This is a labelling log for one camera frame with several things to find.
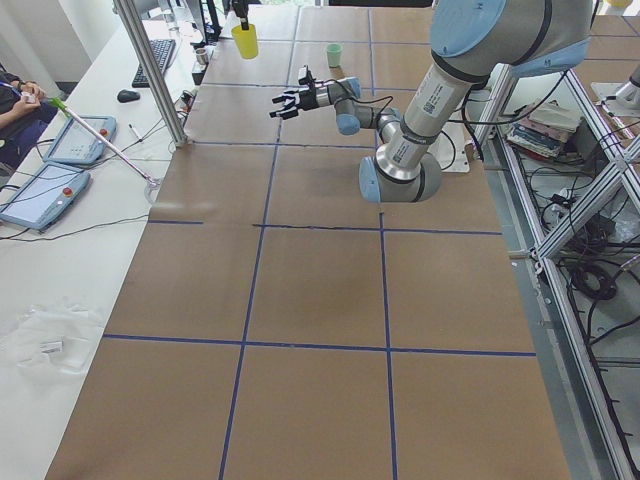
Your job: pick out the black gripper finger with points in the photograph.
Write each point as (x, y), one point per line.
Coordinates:
(278, 113)
(288, 114)
(243, 16)

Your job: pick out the aluminium frame post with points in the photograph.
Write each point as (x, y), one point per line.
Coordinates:
(140, 42)

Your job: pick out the green cup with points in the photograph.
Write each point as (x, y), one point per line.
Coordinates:
(333, 55)

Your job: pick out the black marker pen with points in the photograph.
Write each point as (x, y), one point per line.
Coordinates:
(135, 132)

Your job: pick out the black keyboard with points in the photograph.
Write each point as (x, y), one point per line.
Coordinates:
(163, 51)

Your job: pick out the black computer mouse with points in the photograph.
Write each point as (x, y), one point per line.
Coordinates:
(127, 96)

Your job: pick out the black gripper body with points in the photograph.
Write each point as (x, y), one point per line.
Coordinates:
(306, 98)

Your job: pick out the far teach pendant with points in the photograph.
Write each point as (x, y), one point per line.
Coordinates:
(74, 145)

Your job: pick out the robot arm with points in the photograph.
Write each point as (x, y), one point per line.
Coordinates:
(468, 39)

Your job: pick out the stack of books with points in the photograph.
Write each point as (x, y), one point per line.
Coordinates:
(545, 129)

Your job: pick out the teach pendant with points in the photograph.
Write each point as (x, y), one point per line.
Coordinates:
(43, 199)
(74, 145)

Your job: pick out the clear plastic bag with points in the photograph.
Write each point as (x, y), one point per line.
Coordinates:
(52, 344)

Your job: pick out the seated man in black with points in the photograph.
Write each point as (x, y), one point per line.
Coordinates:
(26, 112)

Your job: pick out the yellow cup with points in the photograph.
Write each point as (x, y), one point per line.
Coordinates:
(245, 38)

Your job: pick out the reacher stick with green handle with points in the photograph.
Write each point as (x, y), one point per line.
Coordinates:
(152, 184)

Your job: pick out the near teach pendant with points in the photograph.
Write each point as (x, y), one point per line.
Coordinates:
(43, 199)

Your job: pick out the small metal cup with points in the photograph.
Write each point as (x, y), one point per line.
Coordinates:
(202, 57)

